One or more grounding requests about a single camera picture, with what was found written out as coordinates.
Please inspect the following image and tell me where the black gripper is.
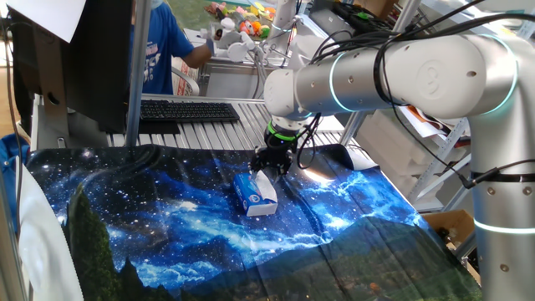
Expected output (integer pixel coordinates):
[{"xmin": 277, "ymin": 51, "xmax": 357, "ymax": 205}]
[{"xmin": 249, "ymin": 135, "xmax": 297, "ymax": 176}]

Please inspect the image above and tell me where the white napkin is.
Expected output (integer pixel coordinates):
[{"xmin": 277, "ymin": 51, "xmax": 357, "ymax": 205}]
[{"xmin": 248, "ymin": 168, "xmax": 278, "ymax": 204}]

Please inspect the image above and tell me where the person forearm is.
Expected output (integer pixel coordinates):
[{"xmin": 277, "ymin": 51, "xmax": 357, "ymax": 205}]
[{"xmin": 183, "ymin": 43, "xmax": 214, "ymax": 69}]

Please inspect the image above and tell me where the blue tissue pack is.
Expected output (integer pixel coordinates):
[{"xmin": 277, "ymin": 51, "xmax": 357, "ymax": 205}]
[{"xmin": 232, "ymin": 171, "xmax": 279, "ymax": 217}]

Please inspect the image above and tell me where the black keyboard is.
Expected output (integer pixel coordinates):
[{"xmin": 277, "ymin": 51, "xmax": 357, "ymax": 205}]
[{"xmin": 140, "ymin": 99, "xmax": 241, "ymax": 124}]

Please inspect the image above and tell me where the white foam packing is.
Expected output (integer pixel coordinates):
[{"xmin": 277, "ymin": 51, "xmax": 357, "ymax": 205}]
[{"xmin": 354, "ymin": 110, "xmax": 423, "ymax": 197}]

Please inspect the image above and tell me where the galaxy landscape printed tablecloth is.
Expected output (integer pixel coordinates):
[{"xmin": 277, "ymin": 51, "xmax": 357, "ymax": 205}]
[{"xmin": 24, "ymin": 144, "xmax": 482, "ymax": 301}]

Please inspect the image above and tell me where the white red printed panel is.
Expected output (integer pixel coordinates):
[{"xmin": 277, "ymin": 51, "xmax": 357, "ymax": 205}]
[{"xmin": 171, "ymin": 56, "xmax": 201, "ymax": 96}]

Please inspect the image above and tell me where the white robot gripper device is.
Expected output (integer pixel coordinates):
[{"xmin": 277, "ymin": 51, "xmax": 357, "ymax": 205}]
[{"xmin": 199, "ymin": 17, "xmax": 260, "ymax": 64}]

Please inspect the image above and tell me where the person in blue shirt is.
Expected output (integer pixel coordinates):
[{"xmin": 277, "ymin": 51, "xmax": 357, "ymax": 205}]
[{"xmin": 129, "ymin": 0, "xmax": 214, "ymax": 95}]

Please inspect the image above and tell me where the grey metal shelf rack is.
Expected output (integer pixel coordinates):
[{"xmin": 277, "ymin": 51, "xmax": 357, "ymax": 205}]
[{"xmin": 338, "ymin": 110, "xmax": 473, "ymax": 214}]

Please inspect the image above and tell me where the green table mat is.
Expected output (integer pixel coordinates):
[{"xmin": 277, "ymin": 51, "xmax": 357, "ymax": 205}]
[{"xmin": 166, "ymin": 0, "xmax": 277, "ymax": 41}]

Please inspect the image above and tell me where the black equipment tray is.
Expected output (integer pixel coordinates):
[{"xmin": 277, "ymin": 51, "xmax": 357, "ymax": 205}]
[{"xmin": 332, "ymin": 0, "xmax": 396, "ymax": 33}]

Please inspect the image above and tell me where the brown cardboard box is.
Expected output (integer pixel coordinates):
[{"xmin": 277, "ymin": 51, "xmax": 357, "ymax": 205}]
[{"xmin": 424, "ymin": 208, "xmax": 477, "ymax": 252}]

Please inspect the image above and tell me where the black computer monitor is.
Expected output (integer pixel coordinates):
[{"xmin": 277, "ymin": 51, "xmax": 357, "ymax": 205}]
[{"xmin": 8, "ymin": 0, "xmax": 134, "ymax": 135}]

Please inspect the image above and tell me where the white fabric sheet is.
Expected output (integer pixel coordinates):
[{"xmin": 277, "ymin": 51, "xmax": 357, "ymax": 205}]
[{"xmin": 16, "ymin": 156, "xmax": 84, "ymax": 301}]

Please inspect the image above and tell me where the white paper sheet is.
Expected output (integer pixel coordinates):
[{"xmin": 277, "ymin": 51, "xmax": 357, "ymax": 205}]
[{"xmin": 6, "ymin": 0, "xmax": 88, "ymax": 43}]

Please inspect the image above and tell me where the green flange ring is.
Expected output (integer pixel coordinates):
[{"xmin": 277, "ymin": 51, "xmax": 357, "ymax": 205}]
[{"xmin": 266, "ymin": 120, "xmax": 298, "ymax": 142}]

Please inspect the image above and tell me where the aluminium frame strut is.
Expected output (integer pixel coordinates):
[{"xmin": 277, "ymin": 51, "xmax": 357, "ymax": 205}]
[
  {"xmin": 0, "ymin": 166, "xmax": 26, "ymax": 301},
  {"xmin": 125, "ymin": 0, "xmax": 152, "ymax": 147}
]

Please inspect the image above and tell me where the black thin cable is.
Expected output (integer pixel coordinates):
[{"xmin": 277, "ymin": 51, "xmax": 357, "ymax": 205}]
[{"xmin": 0, "ymin": 16, "xmax": 24, "ymax": 242}]

